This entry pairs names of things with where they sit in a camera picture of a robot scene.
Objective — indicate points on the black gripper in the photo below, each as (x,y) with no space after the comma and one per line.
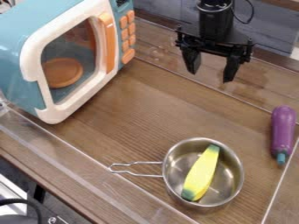
(212,35)

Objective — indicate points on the purple toy eggplant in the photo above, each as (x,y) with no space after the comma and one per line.
(283,120)

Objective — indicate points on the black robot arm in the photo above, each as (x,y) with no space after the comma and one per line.
(216,2)

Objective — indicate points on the orange microwave turntable plate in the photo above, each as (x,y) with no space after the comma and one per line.
(62,71)

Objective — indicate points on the blue toy microwave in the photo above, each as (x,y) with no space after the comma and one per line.
(91,30)

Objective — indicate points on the silver pot with wire handle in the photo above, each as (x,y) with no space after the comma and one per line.
(174,167)

